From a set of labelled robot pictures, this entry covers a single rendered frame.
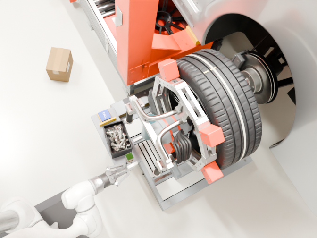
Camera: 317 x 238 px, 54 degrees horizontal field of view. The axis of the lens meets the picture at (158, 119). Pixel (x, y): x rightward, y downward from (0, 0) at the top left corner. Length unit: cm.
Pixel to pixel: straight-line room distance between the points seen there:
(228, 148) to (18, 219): 116
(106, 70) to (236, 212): 160
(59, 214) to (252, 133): 129
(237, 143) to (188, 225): 110
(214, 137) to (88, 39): 189
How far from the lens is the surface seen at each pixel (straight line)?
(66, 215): 214
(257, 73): 191
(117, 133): 197
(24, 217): 190
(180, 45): 217
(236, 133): 151
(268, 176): 275
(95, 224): 169
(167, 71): 155
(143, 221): 244
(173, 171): 234
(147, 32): 173
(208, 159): 156
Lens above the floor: 243
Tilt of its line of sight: 68 degrees down
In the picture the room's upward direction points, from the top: 17 degrees clockwise
